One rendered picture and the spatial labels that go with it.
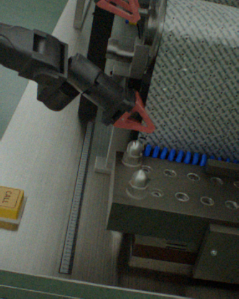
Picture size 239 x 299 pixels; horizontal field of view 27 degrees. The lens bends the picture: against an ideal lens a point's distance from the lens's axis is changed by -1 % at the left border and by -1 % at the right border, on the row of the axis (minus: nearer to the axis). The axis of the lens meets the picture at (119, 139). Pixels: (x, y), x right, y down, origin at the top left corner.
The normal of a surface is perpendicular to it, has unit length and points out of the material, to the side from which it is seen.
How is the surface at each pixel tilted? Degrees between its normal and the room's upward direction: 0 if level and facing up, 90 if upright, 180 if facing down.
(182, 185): 0
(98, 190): 0
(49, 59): 34
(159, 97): 90
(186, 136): 90
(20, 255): 0
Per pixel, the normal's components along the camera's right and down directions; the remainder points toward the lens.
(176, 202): 0.18, -0.85
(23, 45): 0.55, -0.44
